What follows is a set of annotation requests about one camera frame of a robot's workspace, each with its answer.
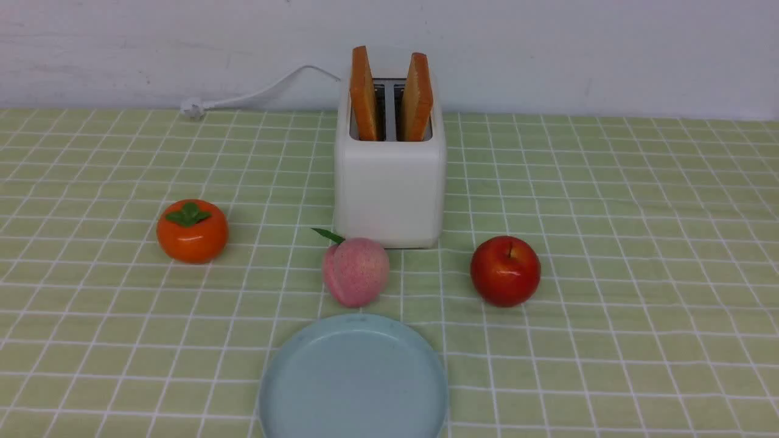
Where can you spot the toast slice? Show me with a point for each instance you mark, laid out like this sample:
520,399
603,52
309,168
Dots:
363,96
417,100

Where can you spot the pink peach with leaf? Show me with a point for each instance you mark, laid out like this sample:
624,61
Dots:
355,270

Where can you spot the white two-slot toaster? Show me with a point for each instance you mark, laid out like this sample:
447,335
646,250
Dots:
389,191

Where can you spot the red apple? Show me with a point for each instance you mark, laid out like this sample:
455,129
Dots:
505,271

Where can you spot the light blue round plate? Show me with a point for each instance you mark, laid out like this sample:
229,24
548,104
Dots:
354,375

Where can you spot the orange persimmon with green leaf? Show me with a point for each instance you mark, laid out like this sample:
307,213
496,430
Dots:
193,231

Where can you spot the green checkered tablecloth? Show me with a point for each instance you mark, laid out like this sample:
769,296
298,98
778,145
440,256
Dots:
656,314

